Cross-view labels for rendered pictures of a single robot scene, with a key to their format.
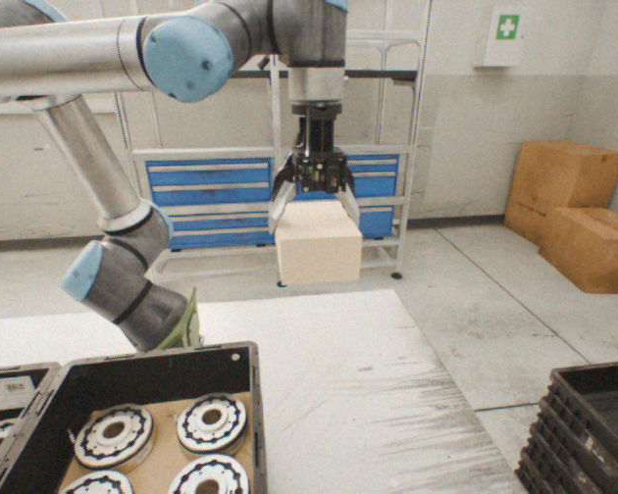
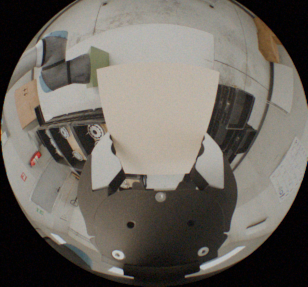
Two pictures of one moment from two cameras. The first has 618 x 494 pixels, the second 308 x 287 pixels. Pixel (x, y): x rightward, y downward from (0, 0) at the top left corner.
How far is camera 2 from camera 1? 0.64 m
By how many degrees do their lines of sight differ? 97
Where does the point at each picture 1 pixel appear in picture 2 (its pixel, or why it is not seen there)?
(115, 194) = (24, 70)
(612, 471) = (225, 109)
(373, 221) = not seen: outside the picture
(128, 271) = (56, 75)
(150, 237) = (53, 52)
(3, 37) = not seen: outside the picture
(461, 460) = not seen: hidden behind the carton
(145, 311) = (75, 80)
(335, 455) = not seen: hidden behind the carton
